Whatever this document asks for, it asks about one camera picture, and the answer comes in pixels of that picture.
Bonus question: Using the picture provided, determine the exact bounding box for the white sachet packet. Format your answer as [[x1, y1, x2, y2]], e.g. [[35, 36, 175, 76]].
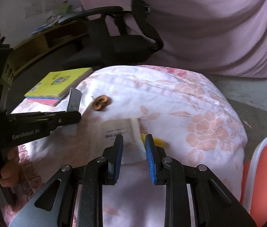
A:
[[87, 117, 148, 165]]

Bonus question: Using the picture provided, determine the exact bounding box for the yellow small trash piece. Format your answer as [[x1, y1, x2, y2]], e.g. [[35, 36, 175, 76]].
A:
[[141, 133, 165, 148]]

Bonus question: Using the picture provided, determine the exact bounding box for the person left hand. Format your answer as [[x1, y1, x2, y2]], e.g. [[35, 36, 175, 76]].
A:
[[0, 147, 20, 187]]

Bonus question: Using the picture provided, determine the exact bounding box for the yellow book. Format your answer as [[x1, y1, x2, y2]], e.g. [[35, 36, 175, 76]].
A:
[[24, 68, 93, 99]]

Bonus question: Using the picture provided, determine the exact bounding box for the dried brown fruit core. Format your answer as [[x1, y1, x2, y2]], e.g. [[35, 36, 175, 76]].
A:
[[92, 95, 111, 111]]

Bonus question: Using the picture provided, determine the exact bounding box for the orange white plastic basin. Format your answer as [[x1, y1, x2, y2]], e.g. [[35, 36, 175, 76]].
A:
[[240, 137, 267, 226]]

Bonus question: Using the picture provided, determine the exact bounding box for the floral pink quilt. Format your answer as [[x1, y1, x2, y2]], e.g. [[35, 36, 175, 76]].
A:
[[1, 66, 247, 223]]

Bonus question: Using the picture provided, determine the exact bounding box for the wooden low shelf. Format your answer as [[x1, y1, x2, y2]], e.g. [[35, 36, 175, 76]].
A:
[[0, 22, 87, 82]]

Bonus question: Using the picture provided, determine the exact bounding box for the black office chair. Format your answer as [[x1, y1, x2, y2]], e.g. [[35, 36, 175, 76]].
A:
[[59, 0, 164, 70]]

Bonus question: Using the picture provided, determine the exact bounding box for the pink hanging sheet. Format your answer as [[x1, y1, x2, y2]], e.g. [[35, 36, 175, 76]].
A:
[[73, 0, 267, 86]]

